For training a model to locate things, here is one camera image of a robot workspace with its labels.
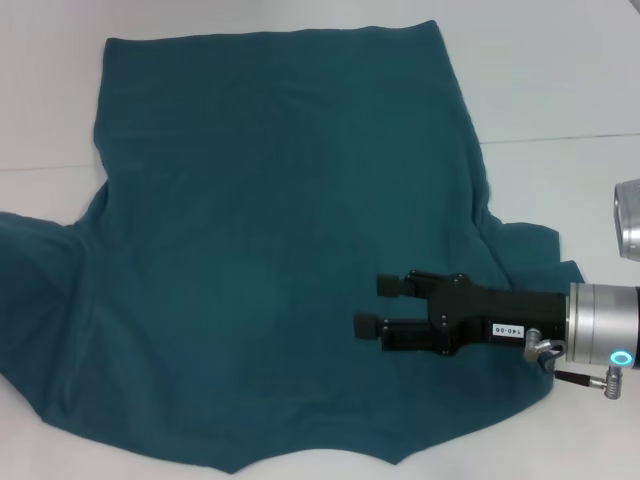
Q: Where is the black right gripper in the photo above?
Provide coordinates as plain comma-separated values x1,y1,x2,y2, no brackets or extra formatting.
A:
352,269,569,358

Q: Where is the teal blue shirt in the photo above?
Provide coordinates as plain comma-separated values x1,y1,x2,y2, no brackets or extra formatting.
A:
0,19,585,476

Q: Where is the right gripper cable with plugs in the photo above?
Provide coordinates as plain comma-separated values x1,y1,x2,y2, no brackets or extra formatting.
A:
522,327,627,401

